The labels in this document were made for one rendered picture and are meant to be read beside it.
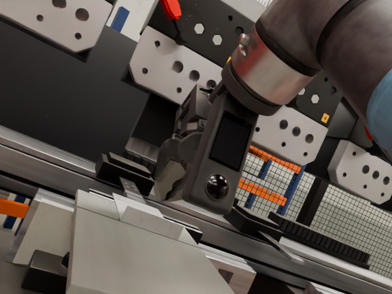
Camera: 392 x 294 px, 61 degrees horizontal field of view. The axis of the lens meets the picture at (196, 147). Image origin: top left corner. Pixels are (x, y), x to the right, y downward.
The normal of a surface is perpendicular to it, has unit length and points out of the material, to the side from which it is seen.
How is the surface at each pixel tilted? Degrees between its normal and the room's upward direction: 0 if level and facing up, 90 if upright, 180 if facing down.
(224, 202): 72
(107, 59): 90
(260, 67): 123
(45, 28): 90
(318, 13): 113
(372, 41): 98
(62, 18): 90
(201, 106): 40
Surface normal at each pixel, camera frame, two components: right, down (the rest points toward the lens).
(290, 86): 0.16, 0.75
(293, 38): -0.40, 0.45
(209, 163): 0.42, -0.15
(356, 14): -0.62, -0.26
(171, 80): 0.31, 0.14
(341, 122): -0.85, -0.40
